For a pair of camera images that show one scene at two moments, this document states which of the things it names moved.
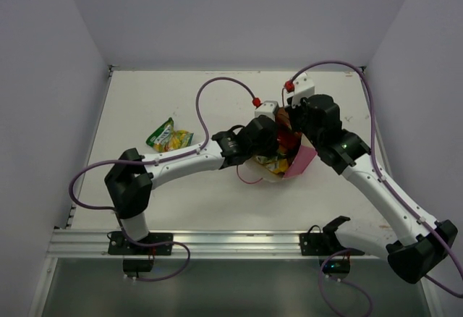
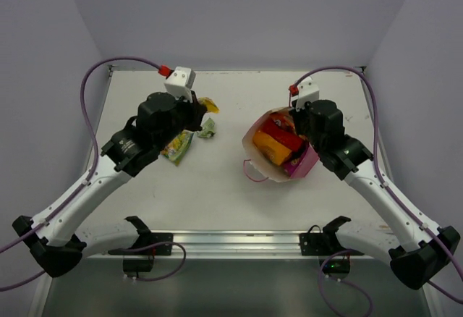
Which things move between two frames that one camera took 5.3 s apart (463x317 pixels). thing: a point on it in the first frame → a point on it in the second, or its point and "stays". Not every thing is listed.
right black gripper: [303, 104] stays
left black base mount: [139, 255] stays
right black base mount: [333, 258] stays
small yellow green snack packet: [278, 164] → [208, 127]
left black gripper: [269, 140] → [195, 113]
